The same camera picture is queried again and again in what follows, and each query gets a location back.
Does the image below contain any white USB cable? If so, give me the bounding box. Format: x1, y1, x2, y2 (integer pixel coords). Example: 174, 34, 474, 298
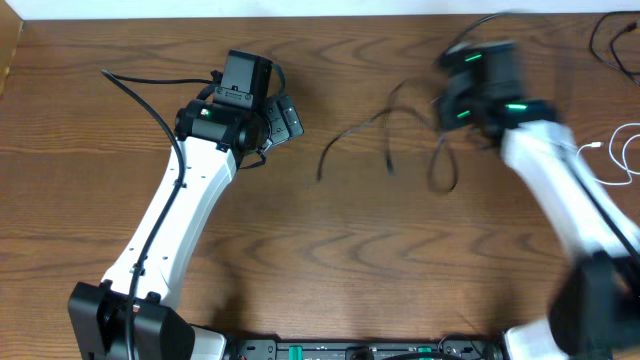
574, 122, 640, 187

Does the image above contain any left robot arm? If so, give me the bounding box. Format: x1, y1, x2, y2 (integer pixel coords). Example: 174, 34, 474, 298
68, 49, 304, 359

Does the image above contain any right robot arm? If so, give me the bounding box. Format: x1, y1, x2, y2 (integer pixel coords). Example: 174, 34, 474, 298
436, 40, 639, 359

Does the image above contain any cardboard box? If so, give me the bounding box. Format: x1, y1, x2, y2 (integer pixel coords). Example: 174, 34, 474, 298
0, 0, 24, 94

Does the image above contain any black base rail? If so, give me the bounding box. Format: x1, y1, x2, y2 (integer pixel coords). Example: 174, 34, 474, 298
222, 334, 509, 360

